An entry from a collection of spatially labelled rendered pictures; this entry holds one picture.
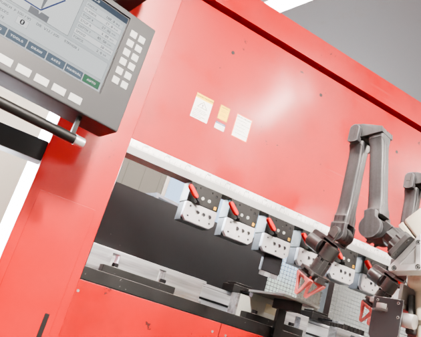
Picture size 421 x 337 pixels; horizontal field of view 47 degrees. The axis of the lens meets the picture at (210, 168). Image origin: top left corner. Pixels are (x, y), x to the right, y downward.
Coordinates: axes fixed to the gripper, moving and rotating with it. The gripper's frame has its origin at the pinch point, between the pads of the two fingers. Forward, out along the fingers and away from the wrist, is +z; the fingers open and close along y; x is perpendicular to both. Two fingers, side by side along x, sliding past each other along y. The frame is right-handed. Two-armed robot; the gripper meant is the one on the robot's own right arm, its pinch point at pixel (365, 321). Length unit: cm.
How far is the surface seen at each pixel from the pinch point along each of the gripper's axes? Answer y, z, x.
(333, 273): -14.5, -4.9, -34.8
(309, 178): 11, -36, -58
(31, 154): 132, 8, -50
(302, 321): -4.2, 19.8, -26.7
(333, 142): 1, -58, -67
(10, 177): 63, 91, -281
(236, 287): 15, 26, -53
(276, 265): 13.9, 5.2, -41.8
